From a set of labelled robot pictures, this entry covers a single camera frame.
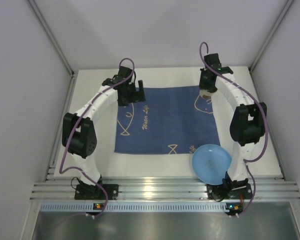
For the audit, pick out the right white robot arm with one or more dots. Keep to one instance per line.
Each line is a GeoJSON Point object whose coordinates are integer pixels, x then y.
{"type": "Point", "coordinates": [248, 127]}

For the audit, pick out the perforated grey cable duct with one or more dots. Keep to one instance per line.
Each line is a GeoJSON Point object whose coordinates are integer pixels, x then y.
{"type": "Point", "coordinates": [139, 207]}

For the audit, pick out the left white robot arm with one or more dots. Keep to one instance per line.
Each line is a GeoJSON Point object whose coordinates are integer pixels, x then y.
{"type": "Point", "coordinates": [79, 136]}

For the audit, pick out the aluminium frame post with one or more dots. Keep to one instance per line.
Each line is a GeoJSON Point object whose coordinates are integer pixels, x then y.
{"type": "Point", "coordinates": [48, 32]}
{"type": "Point", "coordinates": [288, 4]}

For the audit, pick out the blue cloth placemat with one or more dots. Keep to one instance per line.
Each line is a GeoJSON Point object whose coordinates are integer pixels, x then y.
{"type": "Point", "coordinates": [172, 120]}

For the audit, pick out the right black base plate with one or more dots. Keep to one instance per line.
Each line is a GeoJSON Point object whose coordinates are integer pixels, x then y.
{"type": "Point", "coordinates": [219, 193]}

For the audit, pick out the small metal cup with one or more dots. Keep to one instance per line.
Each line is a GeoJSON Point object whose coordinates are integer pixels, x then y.
{"type": "Point", "coordinates": [205, 94]}

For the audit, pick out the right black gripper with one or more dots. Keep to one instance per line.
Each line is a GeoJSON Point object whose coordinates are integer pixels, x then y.
{"type": "Point", "coordinates": [207, 86]}

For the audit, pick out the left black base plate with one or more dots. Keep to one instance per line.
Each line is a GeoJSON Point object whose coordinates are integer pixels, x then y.
{"type": "Point", "coordinates": [93, 192]}

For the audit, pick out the right aluminium frame post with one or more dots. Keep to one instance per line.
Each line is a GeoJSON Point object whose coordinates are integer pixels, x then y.
{"type": "Point", "coordinates": [288, 4]}

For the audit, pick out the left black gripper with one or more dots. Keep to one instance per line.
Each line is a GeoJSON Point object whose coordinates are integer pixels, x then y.
{"type": "Point", "coordinates": [134, 93]}

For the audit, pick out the aluminium mounting rail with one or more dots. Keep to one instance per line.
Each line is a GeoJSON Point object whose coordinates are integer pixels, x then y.
{"type": "Point", "coordinates": [160, 189]}

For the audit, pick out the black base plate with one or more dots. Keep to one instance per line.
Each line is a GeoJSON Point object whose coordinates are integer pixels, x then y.
{"type": "Point", "coordinates": [93, 192]}
{"type": "Point", "coordinates": [219, 193]}

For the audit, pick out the left aluminium frame post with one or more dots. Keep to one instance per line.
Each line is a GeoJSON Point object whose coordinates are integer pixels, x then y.
{"type": "Point", "coordinates": [48, 32]}

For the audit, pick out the light blue plastic plate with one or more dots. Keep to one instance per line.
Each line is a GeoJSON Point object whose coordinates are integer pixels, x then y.
{"type": "Point", "coordinates": [210, 164]}

